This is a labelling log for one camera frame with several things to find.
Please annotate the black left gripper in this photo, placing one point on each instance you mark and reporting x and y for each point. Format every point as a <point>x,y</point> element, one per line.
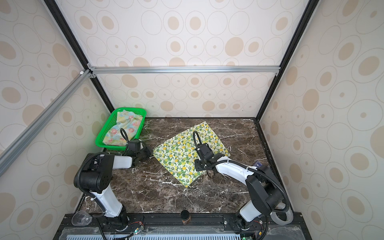
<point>148,152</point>

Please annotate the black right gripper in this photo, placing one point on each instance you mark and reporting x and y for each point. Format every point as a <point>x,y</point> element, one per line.
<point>196,161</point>

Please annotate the lemon print green skirt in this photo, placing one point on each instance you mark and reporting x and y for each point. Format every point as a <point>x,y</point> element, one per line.
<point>177,154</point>

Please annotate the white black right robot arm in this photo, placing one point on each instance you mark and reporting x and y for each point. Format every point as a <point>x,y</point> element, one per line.
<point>268,197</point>

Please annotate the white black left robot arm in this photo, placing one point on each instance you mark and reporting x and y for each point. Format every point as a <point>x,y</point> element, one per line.
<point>95,174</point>

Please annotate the floral pastel skirt in basket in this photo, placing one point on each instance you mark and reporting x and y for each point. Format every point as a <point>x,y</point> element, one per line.
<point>121,127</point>

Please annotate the brown cylindrical knob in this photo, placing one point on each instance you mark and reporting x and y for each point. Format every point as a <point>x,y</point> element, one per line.
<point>185,217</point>

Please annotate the blue card box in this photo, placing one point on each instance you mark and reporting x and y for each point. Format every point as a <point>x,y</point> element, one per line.
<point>258,164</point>

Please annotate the clear plastic cup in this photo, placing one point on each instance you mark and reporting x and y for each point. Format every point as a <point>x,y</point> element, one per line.
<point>81,219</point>

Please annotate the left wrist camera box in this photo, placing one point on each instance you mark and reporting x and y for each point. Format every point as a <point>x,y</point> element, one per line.
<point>134,145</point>

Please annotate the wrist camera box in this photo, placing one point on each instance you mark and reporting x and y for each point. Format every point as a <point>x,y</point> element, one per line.
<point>205,152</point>
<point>134,145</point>

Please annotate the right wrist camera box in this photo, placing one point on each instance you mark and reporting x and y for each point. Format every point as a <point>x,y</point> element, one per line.
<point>205,152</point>

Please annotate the silver aluminium rail back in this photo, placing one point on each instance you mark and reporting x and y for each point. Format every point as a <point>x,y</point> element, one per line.
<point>178,70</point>

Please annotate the silver aluminium rail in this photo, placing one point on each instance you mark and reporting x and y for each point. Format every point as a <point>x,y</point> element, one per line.
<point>22,141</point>
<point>178,70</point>

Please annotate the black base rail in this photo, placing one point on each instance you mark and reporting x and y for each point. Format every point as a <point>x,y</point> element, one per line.
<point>171,227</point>

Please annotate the silver aluminium rail left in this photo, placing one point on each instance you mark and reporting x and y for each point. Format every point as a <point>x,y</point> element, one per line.
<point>22,141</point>

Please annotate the black corner frame post left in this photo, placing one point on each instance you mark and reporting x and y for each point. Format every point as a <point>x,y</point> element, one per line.
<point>59,18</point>

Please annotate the black corner frame post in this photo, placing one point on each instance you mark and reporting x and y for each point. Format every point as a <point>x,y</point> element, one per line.
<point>59,18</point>
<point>302,25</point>

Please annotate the black corner frame post right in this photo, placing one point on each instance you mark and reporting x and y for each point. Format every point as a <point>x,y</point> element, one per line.
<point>302,25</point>

